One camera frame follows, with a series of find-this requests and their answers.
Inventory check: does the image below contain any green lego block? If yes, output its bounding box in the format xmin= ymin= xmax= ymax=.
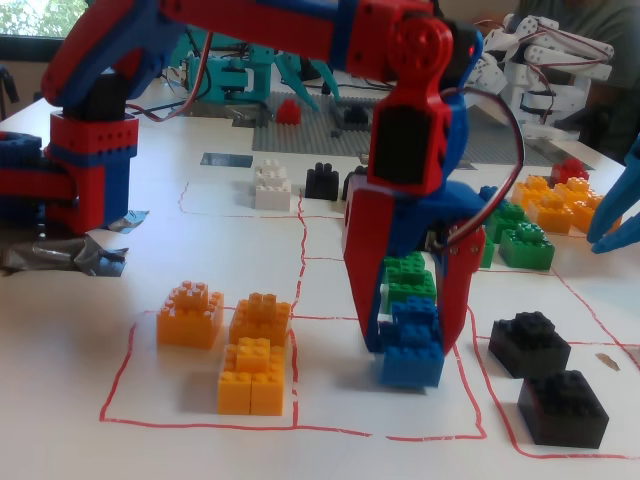
xmin=383 ymin=252 xmax=437 ymax=301
xmin=487 ymin=199 xmax=527 ymax=236
xmin=477 ymin=234 xmax=497 ymax=271
xmin=498 ymin=222 xmax=557 ymax=272

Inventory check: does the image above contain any dark chair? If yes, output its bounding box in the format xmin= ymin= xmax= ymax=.
xmin=0 ymin=67 xmax=19 ymax=119

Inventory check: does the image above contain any crumpled grey duct tape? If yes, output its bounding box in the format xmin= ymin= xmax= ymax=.
xmin=0 ymin=208 xmax=151 ymax=279

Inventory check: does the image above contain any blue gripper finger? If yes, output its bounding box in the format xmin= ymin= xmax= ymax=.
xmin=587 ymin=134 xmax=640 ymax=246
xmin=592 ymin=212 xmax=640 ymax=256

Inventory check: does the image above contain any yellow lego block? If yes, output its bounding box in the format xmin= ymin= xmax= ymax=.
xmin=529 ymin=192 xmax=574 ymax=235
xmin=228 ymin=292 xmax=294 ymax=347
xmin=156 ymin=279 xmax=225 ymax=350
xmin=552 ymin=182 xmax=591 ymax=201
xmin=512 ymin=174 xmax=551 ymax=206
xmin=569 ymin=192 xmax=609 ymax=235
xmin=217 ymin=337 xmax=292 ymax=417

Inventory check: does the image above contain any gripper servo cable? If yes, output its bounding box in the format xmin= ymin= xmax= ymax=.
xmin=438 ymin=85 xmax=527 ymax=247

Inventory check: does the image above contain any window with trees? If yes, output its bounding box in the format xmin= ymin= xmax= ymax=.
xmin=0 ymin=0 xmax=94 ymax=36

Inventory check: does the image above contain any grey tape patch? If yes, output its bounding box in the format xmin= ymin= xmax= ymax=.
xmin=228 ymin=107 xmax=275 ymax=129

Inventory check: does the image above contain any grey lego baseplate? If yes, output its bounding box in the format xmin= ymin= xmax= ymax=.
xmin=252 ymin=92 xmax=599 ymax=171

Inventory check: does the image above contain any blue and red gripper body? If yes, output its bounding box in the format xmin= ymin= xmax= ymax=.
xmin=367 ymin=92 xmax=489 ymax=252

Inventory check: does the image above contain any long arm servo cable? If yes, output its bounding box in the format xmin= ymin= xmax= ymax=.
xmin=124 ymin=29 xmax=214 ymax=124

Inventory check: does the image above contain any black lego block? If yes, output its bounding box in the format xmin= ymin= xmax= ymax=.
xmin=343 ymin=102 xmax=374 ymax=127
xmin=341 ymin=166 xmax=370 ymax=201
xmin=488 ymin=310 xmax=572 ymax=380
xmin=517 ymin=369 xmax=611 ymax=450
xmin=304 ymin=162 xmax=341 ymax=203

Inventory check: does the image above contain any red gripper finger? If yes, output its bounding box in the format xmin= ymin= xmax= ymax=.
xmin=433 ymin=226 xmax=489 ymax=355
xmin=342 ymin=176 xmax=402 ymax=355

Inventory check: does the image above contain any red lego block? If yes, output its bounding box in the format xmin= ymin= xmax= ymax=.
xmin=276 ymin=98 xmax=302 ymax=125
xmin=549 ymin=158 xmax=591 ymax=187

